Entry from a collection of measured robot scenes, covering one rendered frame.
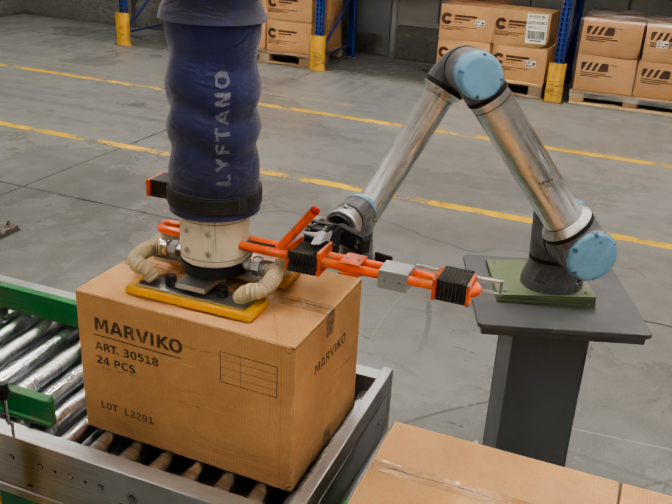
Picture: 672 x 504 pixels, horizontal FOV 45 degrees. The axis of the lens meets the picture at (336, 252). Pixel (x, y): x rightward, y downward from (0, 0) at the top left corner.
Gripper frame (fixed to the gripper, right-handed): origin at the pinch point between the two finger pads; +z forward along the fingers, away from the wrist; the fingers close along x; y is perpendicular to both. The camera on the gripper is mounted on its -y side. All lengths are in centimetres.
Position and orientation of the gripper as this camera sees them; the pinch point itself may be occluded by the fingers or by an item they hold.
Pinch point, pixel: (316, 257)
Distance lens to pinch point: 189.2
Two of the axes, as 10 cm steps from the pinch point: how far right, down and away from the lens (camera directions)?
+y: -9.3, -1.9, 3.2
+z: -3.7, 3.6, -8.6
